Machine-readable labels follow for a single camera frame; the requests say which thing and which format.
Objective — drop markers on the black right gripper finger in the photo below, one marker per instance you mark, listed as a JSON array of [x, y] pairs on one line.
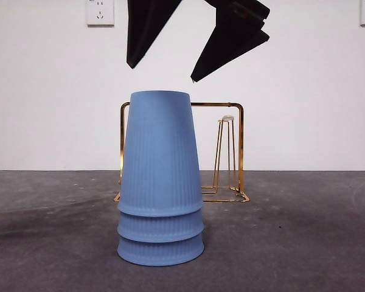
[[231, 39], [143, 30]]

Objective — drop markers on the blue ribbed plastic cup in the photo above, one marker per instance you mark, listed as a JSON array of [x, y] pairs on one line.
[[161, 152], [161, 228], [161, 252]]

